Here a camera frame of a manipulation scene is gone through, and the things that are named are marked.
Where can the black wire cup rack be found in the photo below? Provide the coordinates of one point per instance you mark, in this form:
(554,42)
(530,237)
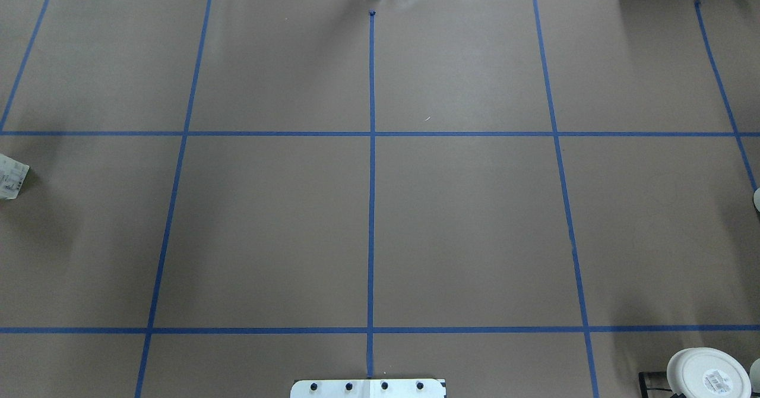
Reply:
(655,384)

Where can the blue white milk carton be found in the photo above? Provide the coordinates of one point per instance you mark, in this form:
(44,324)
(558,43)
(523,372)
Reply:
(13,175)

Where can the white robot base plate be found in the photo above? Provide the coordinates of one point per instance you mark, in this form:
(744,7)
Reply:
(399,387)

